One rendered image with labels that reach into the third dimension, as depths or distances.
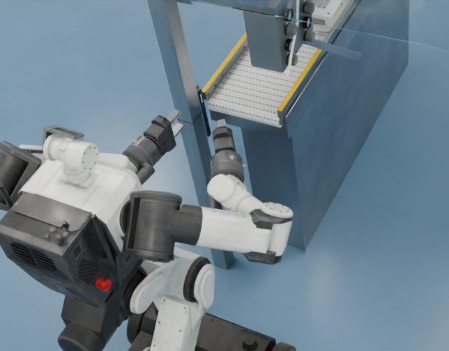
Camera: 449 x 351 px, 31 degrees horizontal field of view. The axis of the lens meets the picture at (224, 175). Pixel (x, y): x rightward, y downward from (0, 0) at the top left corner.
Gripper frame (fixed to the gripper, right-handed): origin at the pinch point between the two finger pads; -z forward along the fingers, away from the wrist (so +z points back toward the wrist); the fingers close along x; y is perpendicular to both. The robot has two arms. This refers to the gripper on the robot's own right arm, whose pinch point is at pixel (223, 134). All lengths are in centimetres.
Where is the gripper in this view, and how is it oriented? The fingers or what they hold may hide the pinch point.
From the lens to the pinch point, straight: 230.8
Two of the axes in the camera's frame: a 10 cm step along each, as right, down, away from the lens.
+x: 1.4, 6.8, 7.2
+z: 0.7, 7.2, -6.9
